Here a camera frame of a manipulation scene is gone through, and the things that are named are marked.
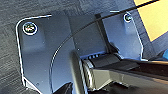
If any grey robot torso limb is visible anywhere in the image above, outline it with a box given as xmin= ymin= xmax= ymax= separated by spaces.
xmin=68 ymin=49 xmax=168 ymax=94

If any round yellow-ringed base marker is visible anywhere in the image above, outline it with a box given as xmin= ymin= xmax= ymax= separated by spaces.
xmin=122 ymin=12 xmax=134 ymax=24

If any thin robot cable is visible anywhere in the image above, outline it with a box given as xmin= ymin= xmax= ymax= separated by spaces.
xmin=48 ymin=0 xmax=160 ymax=94

